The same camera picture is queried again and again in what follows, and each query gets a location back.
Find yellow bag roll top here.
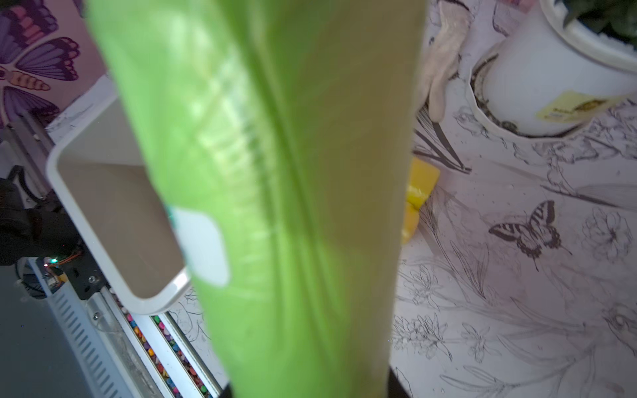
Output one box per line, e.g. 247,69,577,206
406,158,441,210

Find yellow bag roll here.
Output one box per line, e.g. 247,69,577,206
406,158,441,210
401,202,420,245

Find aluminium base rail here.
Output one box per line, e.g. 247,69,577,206
88,288,224,397

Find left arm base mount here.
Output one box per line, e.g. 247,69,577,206
59,247,108,301

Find potted green plant white pot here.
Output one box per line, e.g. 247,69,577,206
466,1,636,144

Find aluminium frame bars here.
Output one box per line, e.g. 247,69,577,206
1,113,55,197

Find white slotted cable duct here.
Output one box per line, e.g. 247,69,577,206
28,260,134,397

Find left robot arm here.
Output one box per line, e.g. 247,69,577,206
1,165,81,266

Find white plastic storage box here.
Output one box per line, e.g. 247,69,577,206
46,95,190,315

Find green bag roll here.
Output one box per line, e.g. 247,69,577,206
86,1,426,397

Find right beige work glove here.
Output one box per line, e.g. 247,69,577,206
417,1,472,123

